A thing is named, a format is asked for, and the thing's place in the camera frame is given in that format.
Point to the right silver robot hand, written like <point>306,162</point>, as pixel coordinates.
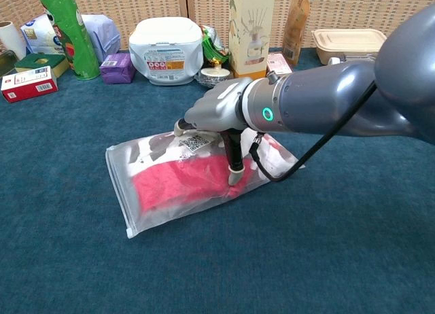
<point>217,103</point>

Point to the red white brown garment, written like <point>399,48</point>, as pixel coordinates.
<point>176,185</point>

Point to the frosted zip plastic bag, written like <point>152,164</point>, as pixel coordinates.
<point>122,171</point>

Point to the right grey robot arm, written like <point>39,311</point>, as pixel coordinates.
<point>323,96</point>

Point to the green snack packet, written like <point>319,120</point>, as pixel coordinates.
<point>212,49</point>

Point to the small black white bowl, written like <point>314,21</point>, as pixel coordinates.
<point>212,76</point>

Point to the pink small box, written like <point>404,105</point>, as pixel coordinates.
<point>277,63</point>

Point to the white wet wipes container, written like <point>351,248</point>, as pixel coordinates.
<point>166,45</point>

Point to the tall cream orange diffuser box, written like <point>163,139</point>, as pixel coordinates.
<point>251,32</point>

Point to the purple small box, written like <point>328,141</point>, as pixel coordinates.
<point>117,69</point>

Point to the brown spout pouch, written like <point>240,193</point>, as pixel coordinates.
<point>297,28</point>

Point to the woven folding screen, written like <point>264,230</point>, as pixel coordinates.
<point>136,8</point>

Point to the white lavender tissue pack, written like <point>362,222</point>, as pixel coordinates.
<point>102,35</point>

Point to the beige lidded lunch container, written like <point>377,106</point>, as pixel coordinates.
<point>350,40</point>

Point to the green chips can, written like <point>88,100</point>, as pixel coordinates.
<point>73,38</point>

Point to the blue table cloth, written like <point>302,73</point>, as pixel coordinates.
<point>217,276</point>

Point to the red white carton box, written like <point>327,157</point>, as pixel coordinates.
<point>27,84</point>

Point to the dark green tin box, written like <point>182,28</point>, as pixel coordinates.
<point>7,62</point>

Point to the white paper roll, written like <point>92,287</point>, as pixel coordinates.
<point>12,38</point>

